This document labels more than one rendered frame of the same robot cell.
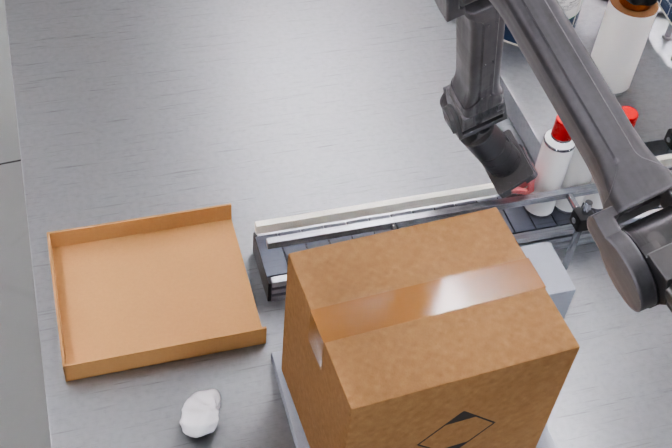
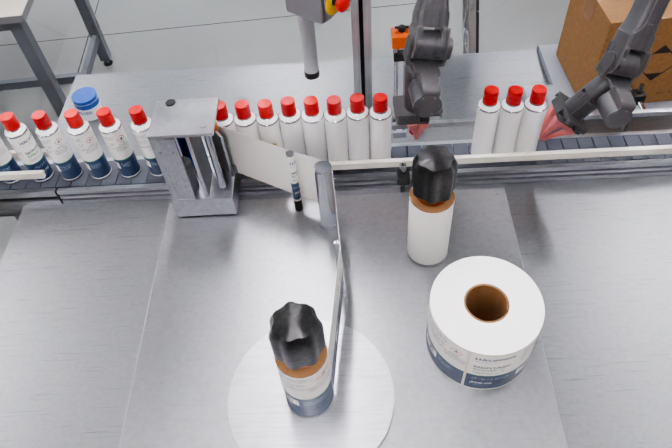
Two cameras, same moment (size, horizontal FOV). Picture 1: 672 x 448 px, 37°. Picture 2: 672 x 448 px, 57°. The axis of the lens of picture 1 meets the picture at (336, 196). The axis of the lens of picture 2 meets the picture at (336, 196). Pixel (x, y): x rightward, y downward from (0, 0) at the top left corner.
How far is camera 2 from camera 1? 2.33 m
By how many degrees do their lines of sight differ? 81
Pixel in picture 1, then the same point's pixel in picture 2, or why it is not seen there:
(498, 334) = not seen: outside the picture
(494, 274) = not seen: outside the picture
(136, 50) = not seen: outside the picture
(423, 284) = not seen: outside the picture
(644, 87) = (395, 240)
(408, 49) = (600, 349)
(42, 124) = not seen: outside the picture
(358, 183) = (649, 211)
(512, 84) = (515, 257)
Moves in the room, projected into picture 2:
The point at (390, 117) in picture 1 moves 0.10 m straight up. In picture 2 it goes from (621, 268) to (636, 242)
